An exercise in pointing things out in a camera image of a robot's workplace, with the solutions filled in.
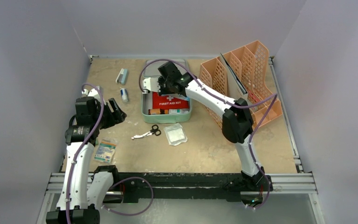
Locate white gauze packets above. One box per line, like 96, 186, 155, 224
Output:
163, 123, 188, 146

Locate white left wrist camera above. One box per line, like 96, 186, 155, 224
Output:
82, 86, 103, 101

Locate grey folder in organizer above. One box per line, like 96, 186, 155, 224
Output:
219, 53, 248, 100

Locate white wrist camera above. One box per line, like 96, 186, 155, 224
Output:
82, 86, 103, 101
141, 77, 161, 94

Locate black handled scissors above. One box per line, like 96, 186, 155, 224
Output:
131, 125, 161, 140

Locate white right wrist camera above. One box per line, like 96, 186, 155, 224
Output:
141, 77, 161, 94

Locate small white blue tube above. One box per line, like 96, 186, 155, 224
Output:
120, 88, 129, 103

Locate bandage box in bag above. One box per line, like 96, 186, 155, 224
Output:
94, 139, 118, 164

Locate peach plastic file organizer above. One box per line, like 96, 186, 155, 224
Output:
199, 40, 283, 130

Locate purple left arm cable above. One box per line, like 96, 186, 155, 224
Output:
65, 83, 105, 224

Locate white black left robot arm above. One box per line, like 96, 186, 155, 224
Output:
46, 97, 127, 224

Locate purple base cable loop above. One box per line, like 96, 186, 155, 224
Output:
101, 177, 154, 217

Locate white bottle green label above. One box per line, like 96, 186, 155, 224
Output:
169, 109, 190, 115

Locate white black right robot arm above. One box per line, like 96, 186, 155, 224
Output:
158, 61, 268, 190

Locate brown glass medicine bottle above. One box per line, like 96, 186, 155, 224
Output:
148, 108, 169, 115

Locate mint green open case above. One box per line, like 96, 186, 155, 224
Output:
141, 59, 193, 124

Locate red first aid pouch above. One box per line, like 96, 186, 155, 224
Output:
152, 92, 190, 110

